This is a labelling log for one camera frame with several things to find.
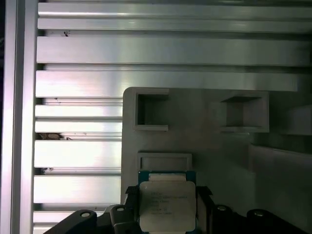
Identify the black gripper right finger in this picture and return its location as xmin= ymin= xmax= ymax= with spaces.
xmin=195 ymin=185 xmax=310 ymax=234

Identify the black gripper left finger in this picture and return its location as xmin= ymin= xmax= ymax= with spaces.
xmin=57 ymin=185 xmax=141 ymax=234

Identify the silver CPU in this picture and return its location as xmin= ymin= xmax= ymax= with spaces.
xmin=137 ymin=170 xmax=197 ymax=233

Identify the grey parts rack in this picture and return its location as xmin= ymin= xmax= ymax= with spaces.
xmin=120 ymin=86 xmax=312 ymax=234

